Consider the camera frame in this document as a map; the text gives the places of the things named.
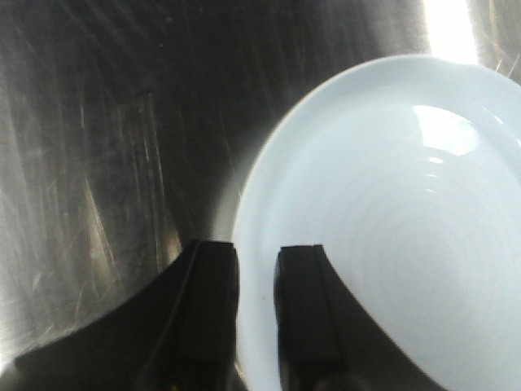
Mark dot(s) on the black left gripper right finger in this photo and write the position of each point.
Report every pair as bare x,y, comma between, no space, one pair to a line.
326,340

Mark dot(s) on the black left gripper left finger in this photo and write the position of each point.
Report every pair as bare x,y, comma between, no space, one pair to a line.
177,333

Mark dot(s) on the pale blue plate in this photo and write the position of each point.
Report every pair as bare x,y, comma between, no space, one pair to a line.
407,171

